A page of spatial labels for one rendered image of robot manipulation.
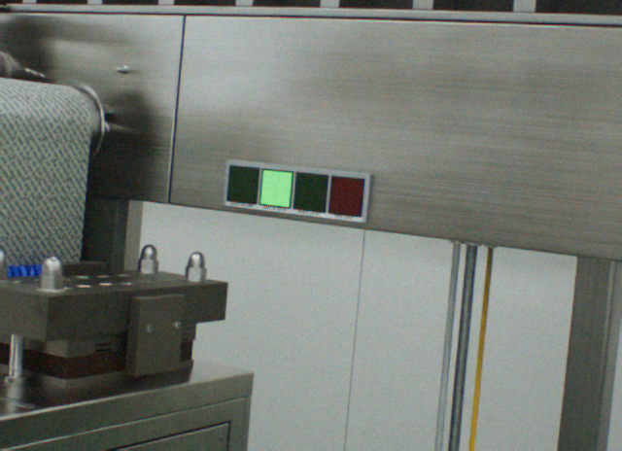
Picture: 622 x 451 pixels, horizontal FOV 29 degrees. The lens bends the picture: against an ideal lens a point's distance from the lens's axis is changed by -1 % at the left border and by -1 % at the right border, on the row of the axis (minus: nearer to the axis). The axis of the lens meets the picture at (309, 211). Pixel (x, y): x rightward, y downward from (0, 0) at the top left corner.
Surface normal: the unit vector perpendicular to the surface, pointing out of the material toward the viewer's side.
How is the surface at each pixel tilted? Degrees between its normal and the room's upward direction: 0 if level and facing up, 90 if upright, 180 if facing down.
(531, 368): 90
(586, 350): 90
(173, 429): 90
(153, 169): 90
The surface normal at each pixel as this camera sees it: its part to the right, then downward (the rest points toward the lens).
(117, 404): 0.85, 0.11
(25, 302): -0.53, 0.00
